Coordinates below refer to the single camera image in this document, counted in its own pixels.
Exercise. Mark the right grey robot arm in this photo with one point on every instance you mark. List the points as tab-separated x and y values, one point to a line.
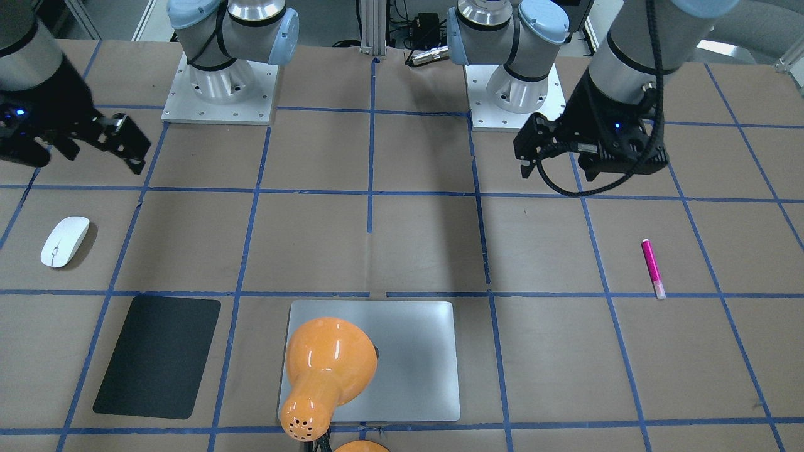
213	35

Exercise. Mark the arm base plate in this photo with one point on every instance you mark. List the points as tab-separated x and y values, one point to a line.
501	103
242	94

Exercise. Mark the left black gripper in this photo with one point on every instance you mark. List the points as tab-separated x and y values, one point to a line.
581	108

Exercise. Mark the orange desk lamp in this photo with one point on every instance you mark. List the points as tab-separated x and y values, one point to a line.
328	362

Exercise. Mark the white computer mouse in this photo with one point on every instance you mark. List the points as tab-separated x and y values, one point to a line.
64	241

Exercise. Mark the aluminium frame post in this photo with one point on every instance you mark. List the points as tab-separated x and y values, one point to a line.
373	28

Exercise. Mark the black mousepad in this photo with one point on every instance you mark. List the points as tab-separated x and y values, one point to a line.
159	359

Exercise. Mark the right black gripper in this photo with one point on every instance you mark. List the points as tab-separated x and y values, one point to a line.
58	99

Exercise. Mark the silver closed laptop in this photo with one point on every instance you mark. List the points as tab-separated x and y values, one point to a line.
417	379

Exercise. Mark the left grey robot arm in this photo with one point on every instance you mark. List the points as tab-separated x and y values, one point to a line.
646	44

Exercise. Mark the pink highlighter pen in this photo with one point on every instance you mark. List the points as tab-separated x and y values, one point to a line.
653	269

